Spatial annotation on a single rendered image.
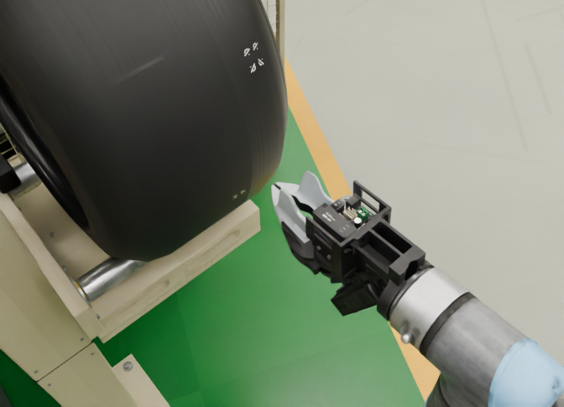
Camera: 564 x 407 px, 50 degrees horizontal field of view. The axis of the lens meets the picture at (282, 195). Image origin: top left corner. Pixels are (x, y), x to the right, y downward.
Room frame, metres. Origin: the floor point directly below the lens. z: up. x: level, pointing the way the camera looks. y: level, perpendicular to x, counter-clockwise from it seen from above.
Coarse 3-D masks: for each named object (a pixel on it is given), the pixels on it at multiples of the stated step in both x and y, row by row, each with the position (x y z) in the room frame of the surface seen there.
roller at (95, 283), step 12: (108, 264) 0.47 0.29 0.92; (120, 264) 0.47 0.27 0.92; (132, 264) 0.47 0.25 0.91; (144, 264) 0.48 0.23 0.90; (84, 276) 0.45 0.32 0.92; (96, 276) 0.45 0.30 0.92; (108, 276) 0.45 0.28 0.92; (120, 276) 0.45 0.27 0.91; (84, 288) 0.43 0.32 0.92; (96, 288) 0.43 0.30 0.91; (108, 288) 0.44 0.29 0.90
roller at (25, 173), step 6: (24, 162) 0.68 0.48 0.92; (18, 168) 0.67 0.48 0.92; (24, 168) 0.67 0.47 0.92; (30, 168) 0.67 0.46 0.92; (18, 174) 0.66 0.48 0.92; (24, 174) 0.66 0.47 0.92; (30, 174) 0.66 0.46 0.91; (24, 180) 0.65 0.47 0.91; (30, 180) 0.65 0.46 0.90; (36, 180) 0.66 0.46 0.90; (18, 186) 0.64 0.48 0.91; (24, 186) 0.64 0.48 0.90; (12, 192) 0.63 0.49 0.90; (18, 192) 0.63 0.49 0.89
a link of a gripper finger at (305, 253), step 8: (288, 232) 0.35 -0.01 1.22; (288, 240) 0.34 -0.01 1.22; (296, 240) 0.33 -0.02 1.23; (296, 248) 0.32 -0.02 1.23; (304, 248) 0.32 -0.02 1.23; (312, 248) 0.32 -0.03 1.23; (296, 256) 0.32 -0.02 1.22; (304, 256) 0.31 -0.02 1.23; (312, 256) 0.31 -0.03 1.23; (304, 264) 0.31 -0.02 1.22; (312, 264) 0.30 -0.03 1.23
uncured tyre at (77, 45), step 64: (0, 0) 0.50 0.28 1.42; (64, 0) 0.50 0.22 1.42; (128, 0) 0.52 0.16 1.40; (192, 0) 0.54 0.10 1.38; (256, 0) 0.60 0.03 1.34; (0, 64) 0.47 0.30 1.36; (64, 64) 0.45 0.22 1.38; (128, 64) 0.47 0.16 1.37; (192, 64) 0.49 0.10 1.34; (64, 128) 0.42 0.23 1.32; (128, 128) 0.42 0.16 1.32; (192, 128) 0.45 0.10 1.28; (256, 128) 0.49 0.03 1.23; (64, 192) 0.57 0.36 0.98; (128, 192) 0.39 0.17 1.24; (192, 192) 0.42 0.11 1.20; (256, 192) 0.51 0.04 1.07; (128, 256) 0.40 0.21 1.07
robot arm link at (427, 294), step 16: (416, 272) 0.26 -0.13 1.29; (432, 272) 0.26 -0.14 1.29; (416, 288) 0.25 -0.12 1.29; (432, 288) 0.24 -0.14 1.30; (448, 288) 0.24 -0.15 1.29; (464, 288) 0.25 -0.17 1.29; (400, 304) 0.23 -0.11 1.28; (416, 304) 0.23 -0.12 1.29; (432, 304) 0.23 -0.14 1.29; (448, 304) 0.23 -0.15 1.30; (400, 320) 0.22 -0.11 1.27; (416, 320) 0.22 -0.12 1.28; (432, 320) 0.21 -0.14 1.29; (416, 336) 0.21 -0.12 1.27
